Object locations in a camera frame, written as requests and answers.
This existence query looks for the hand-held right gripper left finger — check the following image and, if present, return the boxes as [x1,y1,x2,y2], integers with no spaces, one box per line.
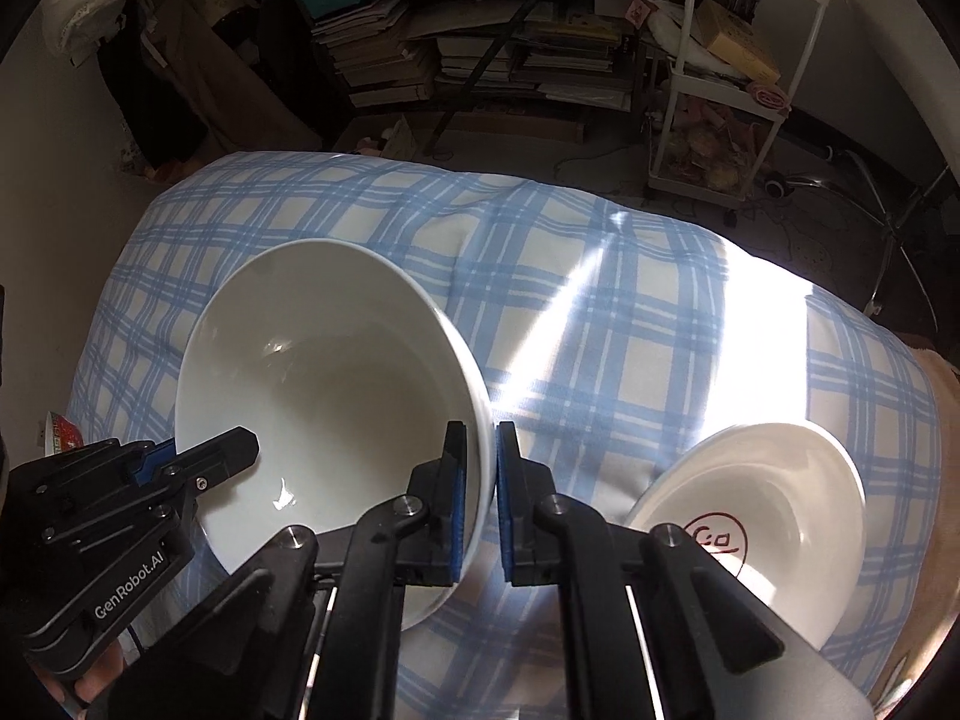
[112,420,472,720]

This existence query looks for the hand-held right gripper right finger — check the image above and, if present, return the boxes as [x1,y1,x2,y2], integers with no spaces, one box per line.
[495,420,877,720]

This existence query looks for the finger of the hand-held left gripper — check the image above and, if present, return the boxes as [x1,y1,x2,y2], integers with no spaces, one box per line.
[161,426,260,497]
[41,438,179,487]

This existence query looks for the small red patterned bowl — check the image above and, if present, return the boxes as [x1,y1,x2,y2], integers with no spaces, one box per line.
[43,411,85,458]

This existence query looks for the large white bowl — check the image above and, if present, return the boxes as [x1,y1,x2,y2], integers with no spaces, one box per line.
[174,238,496,631]

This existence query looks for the large white cherry print plate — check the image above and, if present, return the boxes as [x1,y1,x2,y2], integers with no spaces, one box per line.
[622,420,865,653]

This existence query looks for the person's left hand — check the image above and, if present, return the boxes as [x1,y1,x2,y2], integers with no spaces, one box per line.
[43,645,130,720]

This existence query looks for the blue plaid cloth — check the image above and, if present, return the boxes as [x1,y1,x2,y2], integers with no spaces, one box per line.
[64,152,942,720]

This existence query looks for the dark hanging clothes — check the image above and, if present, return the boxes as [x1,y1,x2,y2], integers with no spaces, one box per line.
[97,0,212,182]

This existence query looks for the brown hanging coat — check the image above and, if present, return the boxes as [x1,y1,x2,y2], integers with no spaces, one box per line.
[150,0,325,160]

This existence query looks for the stack of books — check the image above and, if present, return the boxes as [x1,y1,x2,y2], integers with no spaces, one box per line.
[311,0,638,115]

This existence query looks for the white utility cart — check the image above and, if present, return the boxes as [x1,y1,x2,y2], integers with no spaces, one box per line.
[646,0,837,205]

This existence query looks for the black pole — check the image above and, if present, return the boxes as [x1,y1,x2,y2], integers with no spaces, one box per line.
[431,0,595,160]

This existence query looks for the white puffer jacket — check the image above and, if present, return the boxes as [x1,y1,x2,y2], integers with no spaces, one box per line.
[41,0,197,66]

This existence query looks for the cardboard box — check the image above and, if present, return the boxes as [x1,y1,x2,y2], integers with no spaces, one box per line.
[694,0,782,85]

